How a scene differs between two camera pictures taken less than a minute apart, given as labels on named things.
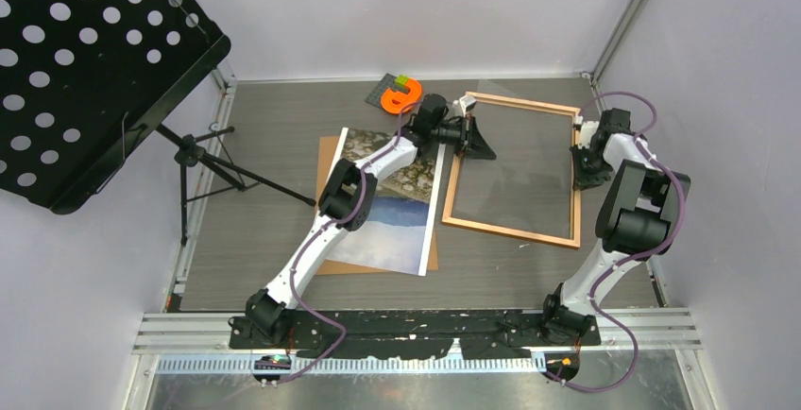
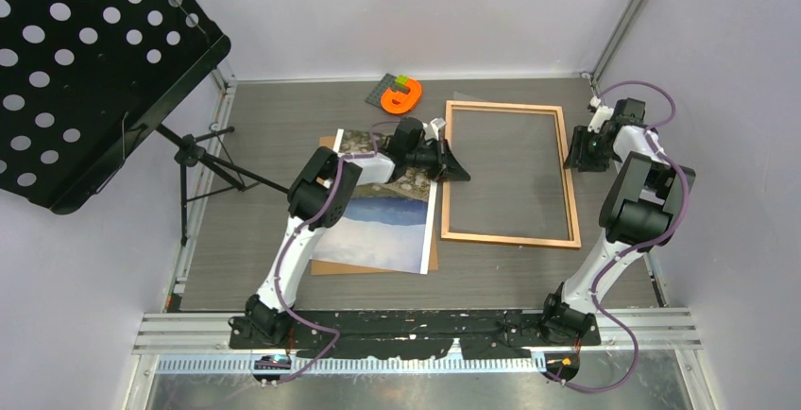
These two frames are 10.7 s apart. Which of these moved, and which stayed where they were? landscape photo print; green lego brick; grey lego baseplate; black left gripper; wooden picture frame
Moved: wooden picture frame; black left gripper
Stayed: grey lego baseplate; green lego brick; landscape photo print
